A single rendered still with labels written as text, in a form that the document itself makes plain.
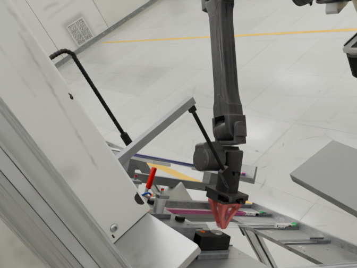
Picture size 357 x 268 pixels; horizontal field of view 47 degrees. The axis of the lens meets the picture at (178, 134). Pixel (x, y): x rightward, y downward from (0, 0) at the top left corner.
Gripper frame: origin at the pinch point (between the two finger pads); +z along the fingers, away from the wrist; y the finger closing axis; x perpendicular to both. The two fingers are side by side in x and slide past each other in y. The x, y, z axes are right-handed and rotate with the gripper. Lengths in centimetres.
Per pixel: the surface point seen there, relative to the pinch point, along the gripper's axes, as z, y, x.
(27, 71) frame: -34, 38, -61
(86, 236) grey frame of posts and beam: -24, 52, -60
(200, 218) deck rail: 5.9, -19.1, 8.8
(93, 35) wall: -113, -758, 272
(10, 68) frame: -34, 38, -62
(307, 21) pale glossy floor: -118, -223, 292
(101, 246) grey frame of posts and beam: -23, 52, -59
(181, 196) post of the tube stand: 5.4, -39.9, 16.3
